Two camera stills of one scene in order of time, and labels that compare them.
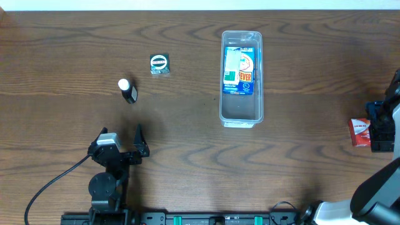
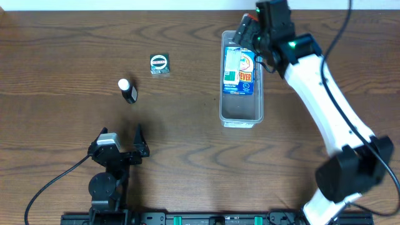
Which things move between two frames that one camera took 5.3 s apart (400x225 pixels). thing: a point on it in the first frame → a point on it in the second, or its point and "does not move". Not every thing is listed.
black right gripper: (377, 137) → (247, 32)
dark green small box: (159, 64) does not move
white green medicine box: (232, 69) does not move
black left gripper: (140, 152) does not move
